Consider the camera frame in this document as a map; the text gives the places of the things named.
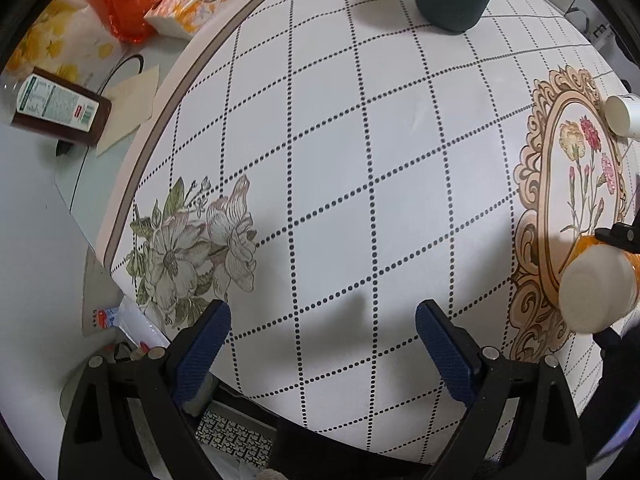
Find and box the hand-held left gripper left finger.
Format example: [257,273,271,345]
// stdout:
[59,300,233,480]

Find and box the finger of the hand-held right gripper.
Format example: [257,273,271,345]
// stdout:
[593,326,640,391]
[594,222,640,253]

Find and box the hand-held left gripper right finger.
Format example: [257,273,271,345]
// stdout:
[415,299,587,480]

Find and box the orange cup with white base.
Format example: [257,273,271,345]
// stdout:
[557,235,640,335]

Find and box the small white cup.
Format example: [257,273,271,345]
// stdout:
[604,94,640,139]

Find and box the clear plastic packet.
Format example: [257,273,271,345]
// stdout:
[92,297,172,352]

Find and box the black white patterned mat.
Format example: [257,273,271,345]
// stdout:
[196,410,277,467]

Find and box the white checked floral tablecloth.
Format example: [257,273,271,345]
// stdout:
[95,0,640,466]

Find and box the white plastic device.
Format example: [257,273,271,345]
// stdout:
[565,7,627,50]

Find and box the beige paper envelope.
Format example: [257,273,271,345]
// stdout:
[96,66,161,156]

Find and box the brown bottle with white label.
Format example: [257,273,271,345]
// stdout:
[9,67,113,147]

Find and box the yellow floral cloth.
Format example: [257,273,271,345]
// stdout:
[5,0,121,88]

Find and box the black cable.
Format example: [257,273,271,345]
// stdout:
[55,54,146,157]

